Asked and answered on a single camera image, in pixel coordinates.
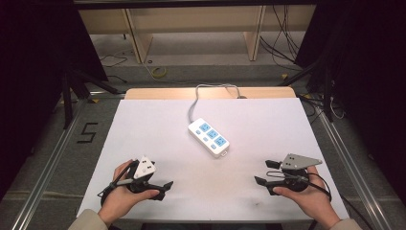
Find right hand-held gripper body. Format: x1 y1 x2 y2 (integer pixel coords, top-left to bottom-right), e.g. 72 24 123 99
267 153 324 196

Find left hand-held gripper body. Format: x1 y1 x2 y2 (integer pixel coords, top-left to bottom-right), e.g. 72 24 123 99
126 155 157 194

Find person's left hand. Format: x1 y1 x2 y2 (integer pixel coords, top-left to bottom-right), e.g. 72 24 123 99
97 159 161 225

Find person's right hand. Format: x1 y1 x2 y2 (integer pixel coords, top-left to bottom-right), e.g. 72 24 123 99
272 165 341 229

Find white table mat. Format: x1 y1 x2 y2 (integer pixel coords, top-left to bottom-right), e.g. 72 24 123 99
76 97 350 223

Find white power strip blue sockets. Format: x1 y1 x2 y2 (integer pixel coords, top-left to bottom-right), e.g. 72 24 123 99
187 117 231 159

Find black metal stand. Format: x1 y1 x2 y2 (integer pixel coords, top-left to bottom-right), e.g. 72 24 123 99
61 67 126 130
278 58 337 124

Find black curtain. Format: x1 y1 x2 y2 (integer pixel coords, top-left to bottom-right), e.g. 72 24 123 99
294 0 406 207
0 0 109 200

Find light wooden shelf unit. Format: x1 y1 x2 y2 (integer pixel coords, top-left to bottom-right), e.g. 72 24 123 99
78 4 318 64

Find left hand-held gripper cable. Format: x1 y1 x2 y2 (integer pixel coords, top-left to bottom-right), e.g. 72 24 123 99
97 176 135 207

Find hand-held gripper cable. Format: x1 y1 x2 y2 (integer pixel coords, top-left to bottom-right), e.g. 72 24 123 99
97 176 135 207
265 171 374 230

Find right hand-held gripper cable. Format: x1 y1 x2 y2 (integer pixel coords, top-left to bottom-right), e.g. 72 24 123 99
265 171 374 230

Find aluminium rail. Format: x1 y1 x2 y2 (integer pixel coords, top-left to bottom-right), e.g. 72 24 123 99
10 98 89 230
313 101 395 230

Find white thin cable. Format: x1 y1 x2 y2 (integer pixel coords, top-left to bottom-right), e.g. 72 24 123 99
329 95 347 121

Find grey power strip cable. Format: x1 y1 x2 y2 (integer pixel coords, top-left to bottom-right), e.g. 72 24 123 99
188 83 247 125

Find yellow coiled cable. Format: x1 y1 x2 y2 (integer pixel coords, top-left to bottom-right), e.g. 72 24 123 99
150 65 168 80

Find thin black floor cable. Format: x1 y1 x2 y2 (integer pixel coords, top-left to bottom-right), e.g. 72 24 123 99
99 53 129 84

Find bundle of black cables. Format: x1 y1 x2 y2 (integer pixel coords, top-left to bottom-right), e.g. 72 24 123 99
259 4 303 72

